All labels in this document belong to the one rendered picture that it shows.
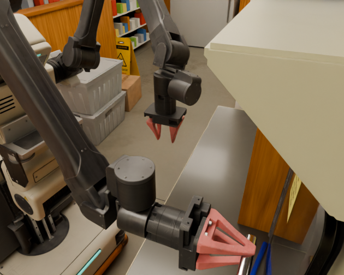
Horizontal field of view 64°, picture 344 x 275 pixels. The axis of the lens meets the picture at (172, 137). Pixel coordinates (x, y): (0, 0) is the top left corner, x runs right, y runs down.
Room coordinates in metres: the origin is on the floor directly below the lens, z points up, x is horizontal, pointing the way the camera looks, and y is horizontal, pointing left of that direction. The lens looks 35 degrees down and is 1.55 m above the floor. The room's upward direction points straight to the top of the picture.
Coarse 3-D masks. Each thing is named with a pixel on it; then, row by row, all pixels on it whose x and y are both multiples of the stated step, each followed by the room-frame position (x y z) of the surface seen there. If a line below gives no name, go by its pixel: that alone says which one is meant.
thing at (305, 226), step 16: (288, 192) 0.34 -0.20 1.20; (304, 192) 0.22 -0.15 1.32; (304, 208) 0.20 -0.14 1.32; (320, 208) 0.15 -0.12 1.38; (288, 224) 0.24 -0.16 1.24; (304, 224) 0.17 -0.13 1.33; (320, 224) 0.13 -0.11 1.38; (336, 224) 0.13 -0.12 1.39; (272, 240) 0.34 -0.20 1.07; (288, 240) 0.21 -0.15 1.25; (304, 240) 0.15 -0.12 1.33; (320, 240) 0.12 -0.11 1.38; (272, 256) 0.28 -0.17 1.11; (288, 256) 0.18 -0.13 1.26; (304, 256) 0.14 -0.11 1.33; (320, 256) 0.12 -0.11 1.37; (272, 272) 0.23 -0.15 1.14; (288, 272) 0.16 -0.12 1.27; (304, 272) 0.12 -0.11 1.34
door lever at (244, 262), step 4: (248, 236) 0.25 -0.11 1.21; (252, 236) 0.25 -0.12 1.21; (252, 240) 0.24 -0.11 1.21; (256, 240) 0.24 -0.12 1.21; (244, 256) 0.21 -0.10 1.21; (248, 256) 0.21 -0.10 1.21; (252, 256) 0.22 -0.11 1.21; (240, 260) 0.21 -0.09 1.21; (244, 260) 0.21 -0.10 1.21; (248, 260) 0.21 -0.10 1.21; (252, 260) 0.21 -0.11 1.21; (240, 264) 0.20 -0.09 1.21; (244, 264) 0.20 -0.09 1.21; (248, 264) 0.20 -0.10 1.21; (240, 268) 0.20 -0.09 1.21; (244, 268) 0.20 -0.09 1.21; (248, 268) 0.20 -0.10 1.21; (240, 272) 0.19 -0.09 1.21; (244, 272) 0.19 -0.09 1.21; (248, 272) 0.19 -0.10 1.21
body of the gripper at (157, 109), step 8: (160, 96) 0.64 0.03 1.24; (168, 96) 0.63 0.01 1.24; (152, 104) 0.69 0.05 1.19; (160, 104) 0.63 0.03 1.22; (168, 104) 0.63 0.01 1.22; (144, 112) 0.64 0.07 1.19; (152, 112) 0.64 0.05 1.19; (160, 112) 0.63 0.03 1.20; (168, 112) 0.63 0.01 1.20; (176, 112) 0.64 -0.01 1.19; (184, 112) 0.64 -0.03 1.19; (176, 120) 0.61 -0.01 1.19
